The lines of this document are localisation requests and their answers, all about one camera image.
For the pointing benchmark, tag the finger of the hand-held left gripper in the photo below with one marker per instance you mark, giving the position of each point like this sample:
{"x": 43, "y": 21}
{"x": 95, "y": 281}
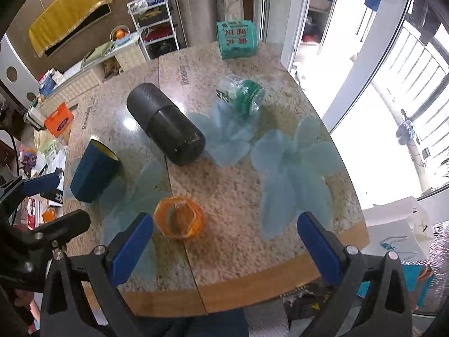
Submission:
{"x": 66, "y": 223}
{"x": 40, "y": 184}

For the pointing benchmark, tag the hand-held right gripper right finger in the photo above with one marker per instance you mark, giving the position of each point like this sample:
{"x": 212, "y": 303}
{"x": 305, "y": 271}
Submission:
{"x": 320, "y": 247}

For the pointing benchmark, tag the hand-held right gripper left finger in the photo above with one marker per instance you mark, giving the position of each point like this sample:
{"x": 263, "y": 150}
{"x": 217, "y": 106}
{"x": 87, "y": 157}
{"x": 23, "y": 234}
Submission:
{"x": 129, "y": 251}

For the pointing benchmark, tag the dark blue cup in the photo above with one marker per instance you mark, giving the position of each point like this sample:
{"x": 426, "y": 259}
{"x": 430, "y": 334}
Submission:
{"x": 92, "y": 175}

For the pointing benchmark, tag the orange hexagonal cup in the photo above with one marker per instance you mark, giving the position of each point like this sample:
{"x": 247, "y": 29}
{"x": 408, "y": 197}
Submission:
{"x": 179, "y": 219}

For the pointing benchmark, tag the black cylindrical thermos cup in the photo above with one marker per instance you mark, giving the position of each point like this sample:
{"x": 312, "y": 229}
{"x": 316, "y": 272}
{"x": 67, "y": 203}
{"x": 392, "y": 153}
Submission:
{"x": 165, "y": 123}

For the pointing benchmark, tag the orange tissue box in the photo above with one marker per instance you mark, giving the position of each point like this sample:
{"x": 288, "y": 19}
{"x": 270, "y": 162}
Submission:
{"x": 59, "y": 121}

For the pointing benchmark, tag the white cardboard box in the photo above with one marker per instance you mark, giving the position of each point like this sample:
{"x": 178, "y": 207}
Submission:
{"x": 396, "y": 233}

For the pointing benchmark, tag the person's blue trouser leg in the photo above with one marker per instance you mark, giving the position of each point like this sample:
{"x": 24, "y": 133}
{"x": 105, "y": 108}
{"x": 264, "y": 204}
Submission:
{"x": 210, "y": 323}

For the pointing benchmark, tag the clear bottle with green label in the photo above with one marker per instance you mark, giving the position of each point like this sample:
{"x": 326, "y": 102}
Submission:
{"x": 245, "y": 94}

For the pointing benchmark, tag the bowl of oranges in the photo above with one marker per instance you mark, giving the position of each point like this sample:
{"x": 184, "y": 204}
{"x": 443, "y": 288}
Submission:
{"x": 120, "y": 34}

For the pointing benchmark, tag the yellow fringed cloth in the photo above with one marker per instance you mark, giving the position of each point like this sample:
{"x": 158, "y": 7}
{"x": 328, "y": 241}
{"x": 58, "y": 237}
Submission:
{"x": 66, "y": 14}

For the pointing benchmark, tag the balcony railing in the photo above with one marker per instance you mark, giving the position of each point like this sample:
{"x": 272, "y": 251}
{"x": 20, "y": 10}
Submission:
{"x": 417, "y": 77}

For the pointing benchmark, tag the teal printed carton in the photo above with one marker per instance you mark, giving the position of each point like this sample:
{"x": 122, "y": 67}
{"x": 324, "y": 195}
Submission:
{"x": 235, "y": 40}

